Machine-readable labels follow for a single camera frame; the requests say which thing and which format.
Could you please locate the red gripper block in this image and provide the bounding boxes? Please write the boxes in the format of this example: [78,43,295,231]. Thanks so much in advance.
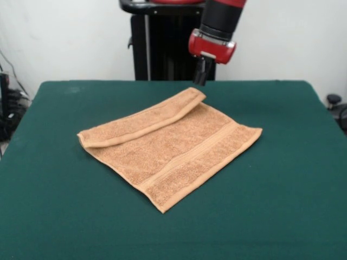
[188,28,237,87]

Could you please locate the tan terry towel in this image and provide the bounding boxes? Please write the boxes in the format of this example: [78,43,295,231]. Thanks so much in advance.
[76,87,264,215]

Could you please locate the black office chair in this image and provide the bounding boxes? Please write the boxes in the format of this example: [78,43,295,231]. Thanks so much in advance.
[326,93,347,135]

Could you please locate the dark green table cloth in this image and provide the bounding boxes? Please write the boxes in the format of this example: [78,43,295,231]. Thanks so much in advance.
[0,79,347,260]

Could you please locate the black electronics box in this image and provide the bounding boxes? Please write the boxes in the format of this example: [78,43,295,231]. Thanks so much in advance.
[0,71,11,117]

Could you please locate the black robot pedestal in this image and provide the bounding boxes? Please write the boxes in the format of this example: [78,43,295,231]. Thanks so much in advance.
[118,0,217,81]

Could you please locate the black cable bundle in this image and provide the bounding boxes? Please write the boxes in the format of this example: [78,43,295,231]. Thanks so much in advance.
[7,88,31,111]

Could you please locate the grey cable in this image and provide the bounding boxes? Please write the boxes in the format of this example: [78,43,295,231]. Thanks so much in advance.
[0,50,31,99]

